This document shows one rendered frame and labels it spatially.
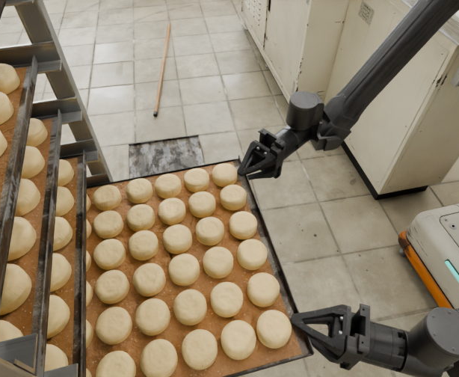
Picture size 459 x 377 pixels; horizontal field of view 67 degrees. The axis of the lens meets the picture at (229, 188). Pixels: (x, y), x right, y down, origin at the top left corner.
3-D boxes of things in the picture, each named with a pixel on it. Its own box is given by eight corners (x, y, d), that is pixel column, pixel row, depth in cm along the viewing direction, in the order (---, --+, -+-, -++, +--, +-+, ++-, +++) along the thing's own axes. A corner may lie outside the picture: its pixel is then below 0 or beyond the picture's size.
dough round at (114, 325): (135, 338, 51) (132, 333, 50) (100, 350, 50) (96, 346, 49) (129, 306, 54) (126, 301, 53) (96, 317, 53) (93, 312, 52)
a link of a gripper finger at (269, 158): (250, 199, 72) (279, 175, 76) (251, 176, 67) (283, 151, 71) (226, 180, 75) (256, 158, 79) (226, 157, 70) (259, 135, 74)
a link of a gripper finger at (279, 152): (250, 195, 71) (280, 172, 75) (252, 172, 66) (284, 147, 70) (226, 177, 74) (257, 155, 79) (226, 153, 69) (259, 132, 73)
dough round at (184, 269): (200, 259, 59) (199, 253, 58) (199, 286, 56) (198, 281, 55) (171, 258, 59) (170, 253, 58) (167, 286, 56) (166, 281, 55)
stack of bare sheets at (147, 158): (129, 147, 200) (128, 143, 198) (198, 138, 205) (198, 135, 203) (131, 235, 163) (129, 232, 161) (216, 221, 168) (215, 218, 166)
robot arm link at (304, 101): (339, 149, 79) (324, 123, 84) (356, 108, 69) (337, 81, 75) (288, 157, 77) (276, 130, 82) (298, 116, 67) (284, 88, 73)
